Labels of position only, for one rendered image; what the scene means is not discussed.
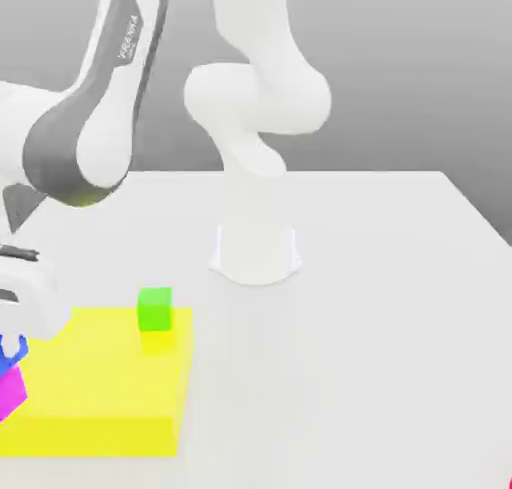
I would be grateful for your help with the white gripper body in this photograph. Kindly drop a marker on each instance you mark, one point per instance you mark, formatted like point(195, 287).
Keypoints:
point(36, 297)

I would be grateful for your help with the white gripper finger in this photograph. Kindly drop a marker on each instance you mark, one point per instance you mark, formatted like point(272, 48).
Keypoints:
point(10, 345)

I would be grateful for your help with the small blue cube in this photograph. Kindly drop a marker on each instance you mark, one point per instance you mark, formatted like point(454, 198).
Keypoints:
point(20, 349)

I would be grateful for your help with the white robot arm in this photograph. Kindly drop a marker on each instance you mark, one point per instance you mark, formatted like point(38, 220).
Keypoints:
point(256, 97)

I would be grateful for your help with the small magenta cube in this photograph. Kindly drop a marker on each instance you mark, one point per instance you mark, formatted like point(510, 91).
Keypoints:
point(10, 393)

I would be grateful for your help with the small green cube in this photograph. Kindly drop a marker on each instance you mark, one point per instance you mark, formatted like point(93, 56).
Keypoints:
point(155, 311)

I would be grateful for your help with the large yellow box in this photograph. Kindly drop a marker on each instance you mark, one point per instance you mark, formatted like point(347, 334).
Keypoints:
point(100, 385)

